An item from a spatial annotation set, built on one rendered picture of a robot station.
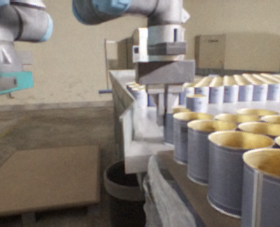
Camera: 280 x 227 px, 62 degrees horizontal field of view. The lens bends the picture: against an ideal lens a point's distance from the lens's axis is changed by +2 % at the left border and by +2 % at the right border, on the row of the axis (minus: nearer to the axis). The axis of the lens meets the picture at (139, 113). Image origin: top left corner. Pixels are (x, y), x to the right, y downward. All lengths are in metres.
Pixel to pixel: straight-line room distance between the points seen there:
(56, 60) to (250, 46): 5.87
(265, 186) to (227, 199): 0.08
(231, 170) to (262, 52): 8.32
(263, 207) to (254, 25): 8.22
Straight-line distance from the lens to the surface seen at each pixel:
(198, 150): 0.33
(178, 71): 0.53
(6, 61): 0.88
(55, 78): 7.03
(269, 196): 0.22
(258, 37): 8.47
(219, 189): 0.29
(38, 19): 0.98
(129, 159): 0.50
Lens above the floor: 1.27
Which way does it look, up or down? 13 degrees down
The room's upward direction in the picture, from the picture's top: 1 degrees counter-clockwise
